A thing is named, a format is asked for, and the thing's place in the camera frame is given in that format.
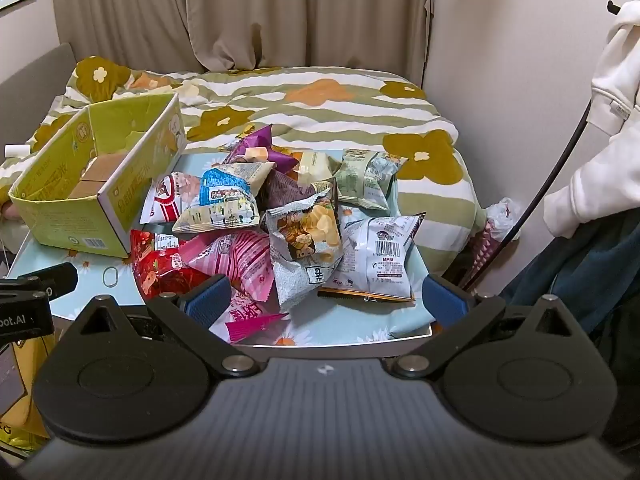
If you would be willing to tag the rubber band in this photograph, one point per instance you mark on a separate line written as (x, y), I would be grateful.
(110, 276)

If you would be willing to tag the floral blue small table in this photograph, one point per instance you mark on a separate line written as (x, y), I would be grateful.
(350, 321)

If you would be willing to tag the dark blue garment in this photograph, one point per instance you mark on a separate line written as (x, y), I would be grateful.
(575, 270)

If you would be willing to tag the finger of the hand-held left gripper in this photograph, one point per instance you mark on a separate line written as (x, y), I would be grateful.
(50, 277)

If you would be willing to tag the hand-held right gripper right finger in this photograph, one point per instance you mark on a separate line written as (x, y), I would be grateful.
(446, 301)

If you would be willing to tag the white hooded sweatshirt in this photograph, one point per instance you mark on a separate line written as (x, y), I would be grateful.
(600, 160)

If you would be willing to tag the green cardboard box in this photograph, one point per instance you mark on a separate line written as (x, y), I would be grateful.
(60, 220)

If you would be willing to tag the grey bed headboard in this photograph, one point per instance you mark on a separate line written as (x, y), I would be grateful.
(35, 75)

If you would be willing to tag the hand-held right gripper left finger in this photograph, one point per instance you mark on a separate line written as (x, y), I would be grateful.
(207, 301)

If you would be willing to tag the beige curtain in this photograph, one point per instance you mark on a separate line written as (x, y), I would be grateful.
(250, 10)

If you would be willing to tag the small white tube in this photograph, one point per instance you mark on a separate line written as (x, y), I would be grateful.
(17, 151)

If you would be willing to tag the pink snack packet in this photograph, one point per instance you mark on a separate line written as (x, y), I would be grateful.
(240, 260)

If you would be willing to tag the black curved pole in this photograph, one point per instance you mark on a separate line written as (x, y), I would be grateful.
(550, 180)

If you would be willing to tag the red snack bag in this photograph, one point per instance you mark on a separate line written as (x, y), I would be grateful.
(300, 240)

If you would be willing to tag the light green snack packet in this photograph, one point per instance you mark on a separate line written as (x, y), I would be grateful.
(365, 180)

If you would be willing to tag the green floral blanket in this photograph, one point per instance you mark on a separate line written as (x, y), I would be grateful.
(325, 110)

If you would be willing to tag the yellow bag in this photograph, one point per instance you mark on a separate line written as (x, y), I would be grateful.
(25, 400)

